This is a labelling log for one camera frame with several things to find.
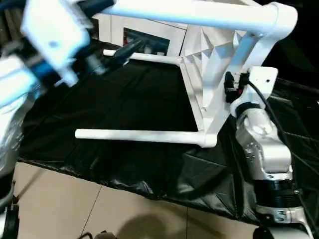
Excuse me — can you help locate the white plastic stool seat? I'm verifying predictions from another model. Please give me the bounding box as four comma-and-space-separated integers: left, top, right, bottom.
178, 2, 299, 149

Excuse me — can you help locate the dark rounded object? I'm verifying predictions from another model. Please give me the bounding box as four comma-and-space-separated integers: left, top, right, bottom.
96, 231, 118, 239

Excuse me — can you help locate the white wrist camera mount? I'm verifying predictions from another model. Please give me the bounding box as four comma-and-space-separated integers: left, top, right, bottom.
20, 0, 92, 87
229, 66, 279, 118

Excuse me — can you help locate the white cabinet with glass doors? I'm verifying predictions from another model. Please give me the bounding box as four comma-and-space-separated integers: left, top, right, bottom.
91, 12, 190, 58

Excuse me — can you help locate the white plastic table leg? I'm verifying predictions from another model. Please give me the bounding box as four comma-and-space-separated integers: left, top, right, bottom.
107, 0, 279, 34
74, 128, 207, 147
103, 49, 184, 66

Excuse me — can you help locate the black work mat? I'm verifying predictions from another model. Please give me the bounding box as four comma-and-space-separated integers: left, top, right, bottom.
18, 39, 319, 225

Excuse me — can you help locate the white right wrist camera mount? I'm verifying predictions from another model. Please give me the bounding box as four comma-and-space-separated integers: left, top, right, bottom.
229, 66, 279, 118

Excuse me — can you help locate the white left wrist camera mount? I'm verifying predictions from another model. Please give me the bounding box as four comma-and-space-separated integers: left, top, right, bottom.
20, 0, 92, 87

